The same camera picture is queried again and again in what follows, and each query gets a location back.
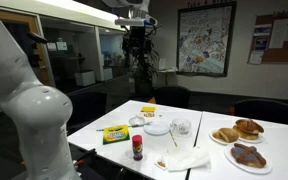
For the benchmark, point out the green yellow crayon box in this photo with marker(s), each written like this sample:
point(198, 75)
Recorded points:
point(116, 134)

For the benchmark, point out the white plate with bread roll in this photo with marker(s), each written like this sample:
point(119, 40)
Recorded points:
point(217, 140)

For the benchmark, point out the flat bread under loaf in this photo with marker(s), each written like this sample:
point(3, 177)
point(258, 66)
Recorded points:
point(245, 135)

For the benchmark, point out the black office chair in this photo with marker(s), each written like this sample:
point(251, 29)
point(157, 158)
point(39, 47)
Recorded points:
point(270, 111)
point(172, 96)
point(87, 108)

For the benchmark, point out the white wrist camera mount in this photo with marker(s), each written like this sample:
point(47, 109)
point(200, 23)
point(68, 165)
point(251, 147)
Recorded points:
point(134, 22)

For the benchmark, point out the white storage box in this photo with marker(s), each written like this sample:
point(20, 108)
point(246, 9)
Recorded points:
point(85, 78)

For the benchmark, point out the brown crossed bread loaf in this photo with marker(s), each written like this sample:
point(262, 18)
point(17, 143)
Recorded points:
point(249, 126)

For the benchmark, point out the white marker grey cap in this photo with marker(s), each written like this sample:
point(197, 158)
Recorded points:
point(140, 125)

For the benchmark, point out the large white board paper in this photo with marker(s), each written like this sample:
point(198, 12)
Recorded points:
point(278, 33)

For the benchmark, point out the tall green potted plant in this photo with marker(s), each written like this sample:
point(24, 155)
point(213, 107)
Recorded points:
point(144, 60)

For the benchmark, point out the blue white flyer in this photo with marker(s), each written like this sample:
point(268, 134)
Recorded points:
point(261, 37)

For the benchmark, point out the red cap spice bottle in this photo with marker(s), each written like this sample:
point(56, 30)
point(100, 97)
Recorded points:
point(137, 148)

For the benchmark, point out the framed colouring poster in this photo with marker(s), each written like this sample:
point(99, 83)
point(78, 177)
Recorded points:
point(205, 40)

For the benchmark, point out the white paper napkin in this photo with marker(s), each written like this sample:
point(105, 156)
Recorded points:
point(185, 159)

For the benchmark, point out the large white plate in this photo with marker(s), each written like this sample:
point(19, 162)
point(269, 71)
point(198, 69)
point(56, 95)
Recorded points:
point(234, 161)

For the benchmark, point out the dark bread with cross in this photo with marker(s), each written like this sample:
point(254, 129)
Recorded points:
point(248, 156)

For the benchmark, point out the small white brown packet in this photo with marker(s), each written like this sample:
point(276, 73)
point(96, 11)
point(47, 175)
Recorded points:
point(160, 164)

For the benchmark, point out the yellow pencil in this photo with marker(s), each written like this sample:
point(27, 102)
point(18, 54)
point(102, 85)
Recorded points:
point(173, 138)

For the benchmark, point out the white plate with stacked breads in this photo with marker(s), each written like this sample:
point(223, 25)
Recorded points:
point(255, 140)

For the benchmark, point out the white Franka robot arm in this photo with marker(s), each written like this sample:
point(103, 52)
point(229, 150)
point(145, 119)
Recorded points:
point(34, 110)

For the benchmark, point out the round white plate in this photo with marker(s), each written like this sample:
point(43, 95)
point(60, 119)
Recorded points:
point(156, 128)

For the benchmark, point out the golden bread roll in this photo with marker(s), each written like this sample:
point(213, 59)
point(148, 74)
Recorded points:
point(226, 134)

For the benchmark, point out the cork notice board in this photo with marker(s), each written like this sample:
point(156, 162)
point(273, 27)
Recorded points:
point(284, 55)

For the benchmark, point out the yellow card packet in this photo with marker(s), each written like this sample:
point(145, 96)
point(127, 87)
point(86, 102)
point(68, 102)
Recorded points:
point(148, 111)

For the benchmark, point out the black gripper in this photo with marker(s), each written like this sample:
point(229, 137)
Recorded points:
point(138, 32)

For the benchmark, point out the clear cut-glass bowl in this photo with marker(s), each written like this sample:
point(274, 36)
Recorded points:
point(136, 120)

